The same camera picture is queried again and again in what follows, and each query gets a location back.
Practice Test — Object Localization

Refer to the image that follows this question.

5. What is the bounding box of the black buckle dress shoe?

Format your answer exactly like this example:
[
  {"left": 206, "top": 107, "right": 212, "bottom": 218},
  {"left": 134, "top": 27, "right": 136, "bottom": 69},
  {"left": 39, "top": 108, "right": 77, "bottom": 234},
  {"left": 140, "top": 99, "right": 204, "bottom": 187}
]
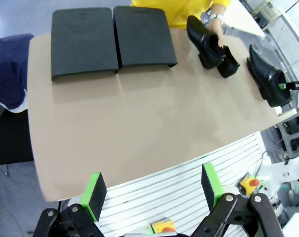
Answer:
[
  {"left": 186, "top": 15, "right": 226, "bottom": 70},
  {"left": 246, "top": 44, "right": 293, "bottom": 108}
]

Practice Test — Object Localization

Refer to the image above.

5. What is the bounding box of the dark bluish cloth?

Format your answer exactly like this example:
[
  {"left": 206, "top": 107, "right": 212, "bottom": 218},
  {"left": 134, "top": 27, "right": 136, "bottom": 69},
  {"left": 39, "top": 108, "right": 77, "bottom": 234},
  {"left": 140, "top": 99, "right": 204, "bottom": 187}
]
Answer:
[{"left": 0, "top": 34, "right": 35, "bottom": 114}]

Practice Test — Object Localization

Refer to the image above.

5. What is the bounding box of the person's left hand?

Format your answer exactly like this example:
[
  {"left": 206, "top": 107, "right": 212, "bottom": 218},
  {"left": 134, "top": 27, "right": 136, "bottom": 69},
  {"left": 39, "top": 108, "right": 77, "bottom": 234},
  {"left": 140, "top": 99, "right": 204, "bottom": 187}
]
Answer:
[{"left": 208, "top": 17, "right": 224, "bottom": 48}]

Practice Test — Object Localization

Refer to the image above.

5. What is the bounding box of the white slatted robot base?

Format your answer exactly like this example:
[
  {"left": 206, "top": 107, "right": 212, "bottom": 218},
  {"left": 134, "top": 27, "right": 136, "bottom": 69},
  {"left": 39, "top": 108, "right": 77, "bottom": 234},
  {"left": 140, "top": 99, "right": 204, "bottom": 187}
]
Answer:
[{"left": 58, "top": 130, "right": 272, "bottom": 237}]

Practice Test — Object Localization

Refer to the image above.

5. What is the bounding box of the yellow emergency stop button box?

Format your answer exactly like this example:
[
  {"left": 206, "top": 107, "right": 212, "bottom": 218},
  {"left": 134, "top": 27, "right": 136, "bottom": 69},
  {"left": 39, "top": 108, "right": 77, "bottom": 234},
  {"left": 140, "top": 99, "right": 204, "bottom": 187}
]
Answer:
[
  {"left": 150, "top": 217, "right": 177, "bottom": 234},
  {"left": 239, "top": 174, "right": 261, "bottom": 196}
]

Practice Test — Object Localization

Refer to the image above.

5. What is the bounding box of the grey metal frame cart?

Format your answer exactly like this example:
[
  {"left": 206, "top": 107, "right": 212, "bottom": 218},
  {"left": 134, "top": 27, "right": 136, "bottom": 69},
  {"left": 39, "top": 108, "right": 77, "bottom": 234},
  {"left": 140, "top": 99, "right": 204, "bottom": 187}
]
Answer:
[{"left": 275, "top": 108, "right": 299, "bottom": 160}]

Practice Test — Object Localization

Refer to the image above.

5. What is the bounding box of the person in yellow hoodie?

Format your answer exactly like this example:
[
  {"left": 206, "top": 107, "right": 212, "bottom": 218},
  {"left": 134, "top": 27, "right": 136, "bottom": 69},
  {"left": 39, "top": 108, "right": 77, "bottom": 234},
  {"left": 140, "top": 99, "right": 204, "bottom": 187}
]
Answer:
[{"left": 131, "top": 0, "right": 232, "bottom": 30}]

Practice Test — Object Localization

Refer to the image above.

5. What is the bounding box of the black shoe stand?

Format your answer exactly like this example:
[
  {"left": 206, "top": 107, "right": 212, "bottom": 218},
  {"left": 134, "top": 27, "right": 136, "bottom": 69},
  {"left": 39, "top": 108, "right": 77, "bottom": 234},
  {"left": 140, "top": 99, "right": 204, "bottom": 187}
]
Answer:
[
  {"left": 50, "top": 6, "right": 120, "bottom": 81},
  {"left": 113, "top": 5, "right": 179, "bottom": 71}
]

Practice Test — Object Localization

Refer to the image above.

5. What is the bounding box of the small black loafer shoe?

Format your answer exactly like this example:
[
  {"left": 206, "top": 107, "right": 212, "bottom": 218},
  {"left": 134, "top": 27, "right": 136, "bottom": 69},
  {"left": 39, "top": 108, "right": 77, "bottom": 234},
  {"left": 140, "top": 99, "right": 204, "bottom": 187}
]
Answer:
[{"left": 216, "top": 45, "right": 241, "bottom": 79}]

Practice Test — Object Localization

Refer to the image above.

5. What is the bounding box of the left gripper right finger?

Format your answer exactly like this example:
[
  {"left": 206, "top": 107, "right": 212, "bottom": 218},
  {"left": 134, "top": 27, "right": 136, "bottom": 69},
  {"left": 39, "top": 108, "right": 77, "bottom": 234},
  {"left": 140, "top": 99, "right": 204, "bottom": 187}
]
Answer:
[{"left": 188, "top": 162, "right": 285, "bottom": 237}]

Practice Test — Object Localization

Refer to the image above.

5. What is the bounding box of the white folding table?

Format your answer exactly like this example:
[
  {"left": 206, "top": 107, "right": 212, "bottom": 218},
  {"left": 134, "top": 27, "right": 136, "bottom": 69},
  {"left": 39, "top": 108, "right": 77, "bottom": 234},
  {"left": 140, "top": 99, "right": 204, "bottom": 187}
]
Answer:
[{"left": 222, "top": 0, "right": 266, "bottom": 38}]

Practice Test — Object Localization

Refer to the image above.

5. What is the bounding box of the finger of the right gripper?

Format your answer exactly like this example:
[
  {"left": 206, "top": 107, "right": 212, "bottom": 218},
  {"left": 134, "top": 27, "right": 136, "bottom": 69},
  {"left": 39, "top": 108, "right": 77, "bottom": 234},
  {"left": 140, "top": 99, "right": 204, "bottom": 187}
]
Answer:
[{"left": 278, "top": 80, "right": 299, "bottom": 91}]

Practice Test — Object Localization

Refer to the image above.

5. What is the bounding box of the person's left forearm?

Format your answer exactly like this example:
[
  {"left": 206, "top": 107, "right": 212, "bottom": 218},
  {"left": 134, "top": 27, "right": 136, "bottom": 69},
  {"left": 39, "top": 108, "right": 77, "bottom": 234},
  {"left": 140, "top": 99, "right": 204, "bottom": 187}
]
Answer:
[{"left": 210, "top": 0, "right": 232, "bottom": 16}]

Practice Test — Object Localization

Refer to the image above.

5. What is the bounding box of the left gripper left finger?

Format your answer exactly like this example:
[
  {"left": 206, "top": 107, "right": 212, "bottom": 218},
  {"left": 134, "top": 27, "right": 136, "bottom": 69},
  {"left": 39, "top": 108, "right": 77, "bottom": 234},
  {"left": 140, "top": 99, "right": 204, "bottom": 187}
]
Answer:
[{"left": 40, "top": 171, "right": 108, "bottom": 237}]

